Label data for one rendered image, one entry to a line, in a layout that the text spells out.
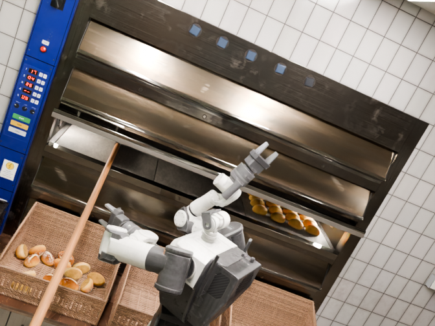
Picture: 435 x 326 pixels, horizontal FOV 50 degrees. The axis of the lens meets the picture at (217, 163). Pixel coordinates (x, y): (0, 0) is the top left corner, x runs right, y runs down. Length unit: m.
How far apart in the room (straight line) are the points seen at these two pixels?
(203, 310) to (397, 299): 1.76
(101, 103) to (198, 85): 0.51
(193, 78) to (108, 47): 0.45
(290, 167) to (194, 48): 0.85
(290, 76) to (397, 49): 0.56
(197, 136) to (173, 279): 1.12
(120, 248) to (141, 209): 1.04
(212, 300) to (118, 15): 1.45
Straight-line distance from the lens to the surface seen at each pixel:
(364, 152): 2.76
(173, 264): 1.60
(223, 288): 1.71
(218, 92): 2.50
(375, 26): 2.62
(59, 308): 2.51
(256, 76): 2.50
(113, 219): 2.07
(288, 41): 2.50
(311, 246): 2.91
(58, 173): 2.73
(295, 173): 2.69
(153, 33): 2.46
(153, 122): 2.53
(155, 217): 2.73
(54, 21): 2.51
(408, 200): 2.96
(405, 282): 3.24
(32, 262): 2.71
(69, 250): 1.82
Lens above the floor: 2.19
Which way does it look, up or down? 17 degrees down
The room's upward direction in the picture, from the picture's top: 25 degrees clockwise
